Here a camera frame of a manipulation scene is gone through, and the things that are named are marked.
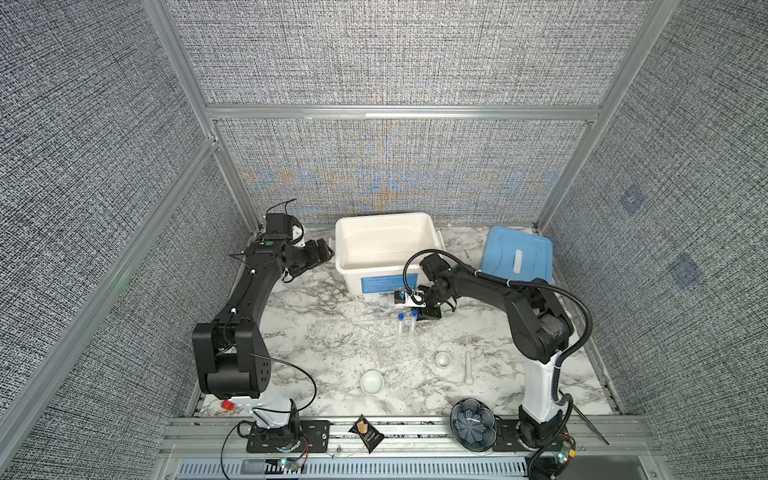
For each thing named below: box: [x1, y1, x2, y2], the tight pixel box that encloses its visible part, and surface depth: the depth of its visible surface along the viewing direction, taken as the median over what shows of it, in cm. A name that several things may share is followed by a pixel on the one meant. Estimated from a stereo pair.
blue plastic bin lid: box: [480, 226, 553, 284], surface depth 112 cm
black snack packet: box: [348, 414, 385, 454], surface depth 74 cm
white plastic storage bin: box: [329, 212, 446, 294], surface depth 103 cm
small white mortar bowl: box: [435, 352, 451, 369], surface depth 85 cm
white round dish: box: [360, 370, 384, 394], surface depth 83 cm
